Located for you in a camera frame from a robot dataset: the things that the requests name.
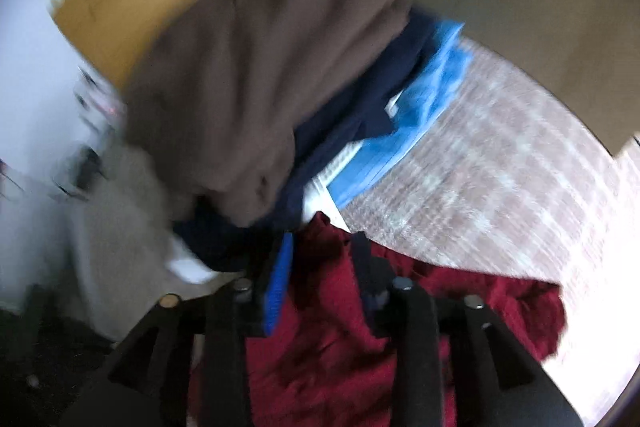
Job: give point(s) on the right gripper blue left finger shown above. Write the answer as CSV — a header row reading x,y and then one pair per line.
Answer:
x,y
145,381

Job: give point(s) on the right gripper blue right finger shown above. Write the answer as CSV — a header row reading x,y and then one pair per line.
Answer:
x,y
496,381

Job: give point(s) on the dark red garment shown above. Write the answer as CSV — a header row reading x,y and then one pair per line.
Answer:
x,y
322,366

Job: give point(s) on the plaid woven rug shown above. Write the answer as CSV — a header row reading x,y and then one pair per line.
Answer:
x,y
508,181

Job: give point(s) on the brown folded garment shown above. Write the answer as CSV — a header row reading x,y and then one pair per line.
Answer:
x,y
217,99

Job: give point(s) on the navy blue garment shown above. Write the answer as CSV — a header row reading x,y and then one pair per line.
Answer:
x,y
356,113

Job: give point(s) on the light blue garment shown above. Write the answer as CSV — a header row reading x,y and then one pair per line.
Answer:
x,y
416,109

